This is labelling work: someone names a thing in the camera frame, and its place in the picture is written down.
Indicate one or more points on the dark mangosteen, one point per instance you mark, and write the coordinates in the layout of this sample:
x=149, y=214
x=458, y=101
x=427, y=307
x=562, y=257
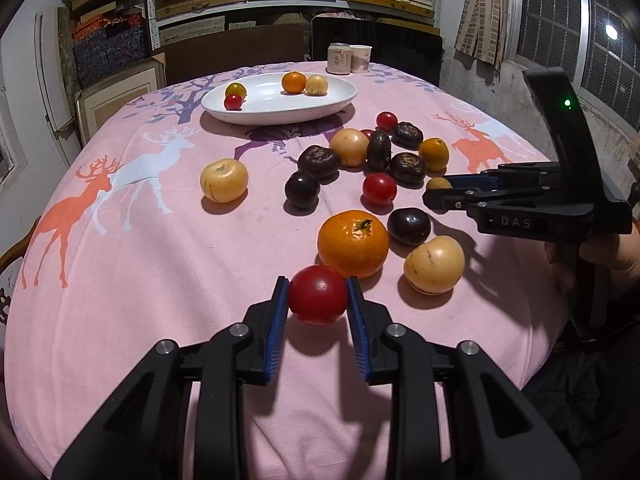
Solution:
x=408, y=136
x=379, y=151
x=321, y=162
x=408, y=169

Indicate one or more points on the dark plum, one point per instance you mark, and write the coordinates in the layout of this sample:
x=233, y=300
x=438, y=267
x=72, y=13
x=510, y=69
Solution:
x=302, y=190
x=409, y=226

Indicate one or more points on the pink deer tablecloth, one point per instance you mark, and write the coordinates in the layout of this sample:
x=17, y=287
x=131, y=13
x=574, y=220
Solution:
x=153, y=261

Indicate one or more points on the right window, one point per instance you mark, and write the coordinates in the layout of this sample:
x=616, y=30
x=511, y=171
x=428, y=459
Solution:
x=588, y=40

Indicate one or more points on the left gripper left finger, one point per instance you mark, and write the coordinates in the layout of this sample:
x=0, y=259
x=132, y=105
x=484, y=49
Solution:
x=138, y=432

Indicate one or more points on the yellow apple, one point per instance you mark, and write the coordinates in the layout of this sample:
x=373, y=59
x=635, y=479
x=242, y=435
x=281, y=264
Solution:
x=316, y=85

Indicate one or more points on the dark chair right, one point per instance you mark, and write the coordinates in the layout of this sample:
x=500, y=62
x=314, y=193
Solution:
x=413, y=52

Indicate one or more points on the small yellow fruit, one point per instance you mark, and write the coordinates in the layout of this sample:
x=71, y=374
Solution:
x=438, y=183

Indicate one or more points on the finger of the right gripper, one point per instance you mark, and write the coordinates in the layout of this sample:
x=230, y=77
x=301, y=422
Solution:
x=448, y=199
x=482, y=181

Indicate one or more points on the framed beige panel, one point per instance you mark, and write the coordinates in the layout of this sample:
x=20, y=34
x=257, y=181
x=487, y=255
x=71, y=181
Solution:
x=96, y=104

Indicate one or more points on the small orange yellow tomato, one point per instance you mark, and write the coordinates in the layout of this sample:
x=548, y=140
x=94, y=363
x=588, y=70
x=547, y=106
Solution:
x=235, y=89

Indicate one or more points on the small orange mandarin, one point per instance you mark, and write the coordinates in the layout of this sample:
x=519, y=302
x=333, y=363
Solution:
x=293, y=83

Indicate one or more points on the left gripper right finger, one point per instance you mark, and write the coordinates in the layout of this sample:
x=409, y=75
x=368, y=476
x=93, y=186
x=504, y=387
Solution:
x=455, y=414

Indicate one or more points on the white oval plate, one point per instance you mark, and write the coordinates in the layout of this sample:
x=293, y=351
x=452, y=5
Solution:
x=267, y=103

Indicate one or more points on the beige drink can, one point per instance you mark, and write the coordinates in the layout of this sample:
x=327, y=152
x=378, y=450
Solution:
x=339, y=59

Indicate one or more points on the large orange mandarin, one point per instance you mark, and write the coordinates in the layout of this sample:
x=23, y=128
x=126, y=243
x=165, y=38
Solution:
x=353, y=243

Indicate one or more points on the checked beige curtain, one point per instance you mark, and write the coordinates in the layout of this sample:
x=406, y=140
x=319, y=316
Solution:
x=482, y=31

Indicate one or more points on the orange round fruit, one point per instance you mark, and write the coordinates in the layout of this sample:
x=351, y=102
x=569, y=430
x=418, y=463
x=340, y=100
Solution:
x=435, y=154

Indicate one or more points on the dark mangosteen front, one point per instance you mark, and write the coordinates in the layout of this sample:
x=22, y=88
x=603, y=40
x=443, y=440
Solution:
x=408, y=169

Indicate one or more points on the brown chair back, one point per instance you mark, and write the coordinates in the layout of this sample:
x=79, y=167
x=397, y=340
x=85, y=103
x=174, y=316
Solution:
x=223, y=51

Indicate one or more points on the white paper cup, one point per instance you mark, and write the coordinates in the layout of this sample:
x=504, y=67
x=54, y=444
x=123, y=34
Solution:
x=361, y=55

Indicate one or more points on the right hand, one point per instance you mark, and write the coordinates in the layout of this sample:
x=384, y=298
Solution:
x=617, y=253

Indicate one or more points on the pale yellow fruit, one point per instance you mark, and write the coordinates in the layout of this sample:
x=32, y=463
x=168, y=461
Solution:
x=435, y=267
x=351, y=147
x=224, y=181

